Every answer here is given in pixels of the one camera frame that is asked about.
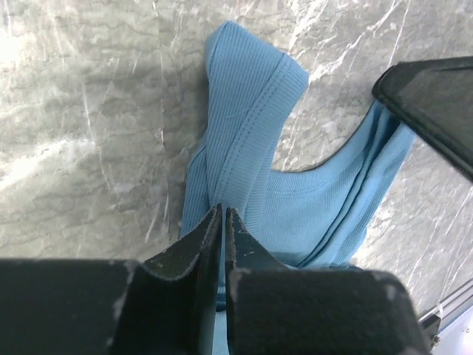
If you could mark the blue tank top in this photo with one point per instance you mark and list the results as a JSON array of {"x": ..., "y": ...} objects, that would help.
[{"x": 306, "y": 220}]

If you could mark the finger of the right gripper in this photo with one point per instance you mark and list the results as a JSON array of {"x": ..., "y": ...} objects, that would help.
[{"x": 434, "y": 99}]

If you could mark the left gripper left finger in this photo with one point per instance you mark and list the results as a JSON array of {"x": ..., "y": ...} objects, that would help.
[{"x": 164, "y": 305}]

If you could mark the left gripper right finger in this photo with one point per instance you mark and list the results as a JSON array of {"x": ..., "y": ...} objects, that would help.
[{"x": 273, "y": 309}]

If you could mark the aluminium rail frame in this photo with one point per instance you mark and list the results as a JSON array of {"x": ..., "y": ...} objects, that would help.
[{"x": 448, "y": 325}]

